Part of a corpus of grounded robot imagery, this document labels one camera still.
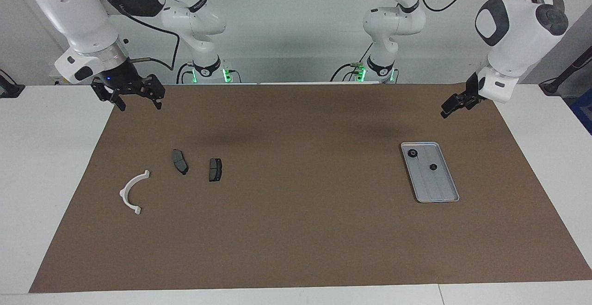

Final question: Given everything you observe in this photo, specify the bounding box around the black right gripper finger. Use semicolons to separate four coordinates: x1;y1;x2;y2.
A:
141;73;166;110
91;79;127;112

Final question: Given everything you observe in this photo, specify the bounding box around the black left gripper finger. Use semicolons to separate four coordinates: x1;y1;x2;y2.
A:
440;93;468;119

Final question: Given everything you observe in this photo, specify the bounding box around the silver metal tray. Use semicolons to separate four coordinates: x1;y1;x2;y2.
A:
401;142;460;203

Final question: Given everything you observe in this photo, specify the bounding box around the white power box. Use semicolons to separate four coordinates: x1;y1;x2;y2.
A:
50;67;71;86

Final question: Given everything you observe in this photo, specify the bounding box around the long curved brake pad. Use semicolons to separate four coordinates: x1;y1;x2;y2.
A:
172;149;189;176

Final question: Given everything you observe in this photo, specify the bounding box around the black stand with pole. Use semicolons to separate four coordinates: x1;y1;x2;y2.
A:
539;46;592;96

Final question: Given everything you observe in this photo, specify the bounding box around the black clamp stand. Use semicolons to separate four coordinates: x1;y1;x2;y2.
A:
0;68;25;98

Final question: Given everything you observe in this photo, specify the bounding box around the blue crate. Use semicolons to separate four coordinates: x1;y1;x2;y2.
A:
570;88;592;135

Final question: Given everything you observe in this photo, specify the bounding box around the brown table mat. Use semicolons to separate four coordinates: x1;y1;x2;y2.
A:
29;83;592;293

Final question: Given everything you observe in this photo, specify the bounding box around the black right base cable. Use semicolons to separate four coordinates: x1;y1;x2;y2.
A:
176;62;195;84

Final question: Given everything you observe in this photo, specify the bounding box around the black base cable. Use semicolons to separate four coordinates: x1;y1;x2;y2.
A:
330;42;373;82
176;62;195;84

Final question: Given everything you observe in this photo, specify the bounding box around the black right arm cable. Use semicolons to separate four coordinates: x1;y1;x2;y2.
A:
97;0;181;71

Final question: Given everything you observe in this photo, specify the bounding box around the white half-ring bracket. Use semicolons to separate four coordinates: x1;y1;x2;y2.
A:
119;170;151;215

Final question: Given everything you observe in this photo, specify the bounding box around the black left base cable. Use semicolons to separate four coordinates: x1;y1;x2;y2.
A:
330;42;373;82

